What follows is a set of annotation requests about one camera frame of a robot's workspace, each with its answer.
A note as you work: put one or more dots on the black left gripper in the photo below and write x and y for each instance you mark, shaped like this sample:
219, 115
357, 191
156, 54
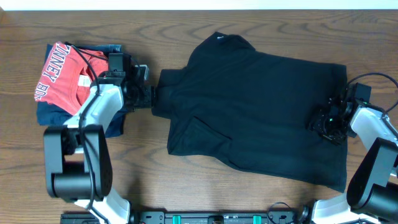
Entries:
149, 97

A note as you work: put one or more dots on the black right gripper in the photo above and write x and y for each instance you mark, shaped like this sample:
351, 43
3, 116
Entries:
321, 125

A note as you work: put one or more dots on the black t-shirt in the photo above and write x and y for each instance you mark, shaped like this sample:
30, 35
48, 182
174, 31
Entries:
252, 110

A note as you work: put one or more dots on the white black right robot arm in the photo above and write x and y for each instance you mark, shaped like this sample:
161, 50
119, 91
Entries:
370, 196

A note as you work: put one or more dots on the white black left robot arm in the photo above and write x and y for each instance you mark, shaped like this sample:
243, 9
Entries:
78, 167

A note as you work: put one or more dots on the folded blue jeans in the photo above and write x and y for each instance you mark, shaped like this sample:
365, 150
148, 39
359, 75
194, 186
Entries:
110, 48

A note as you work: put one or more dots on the red folded t-shirt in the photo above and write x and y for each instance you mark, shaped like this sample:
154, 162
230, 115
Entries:
67, 75

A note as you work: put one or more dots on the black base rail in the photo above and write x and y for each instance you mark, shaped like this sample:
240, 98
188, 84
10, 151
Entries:
158, 217

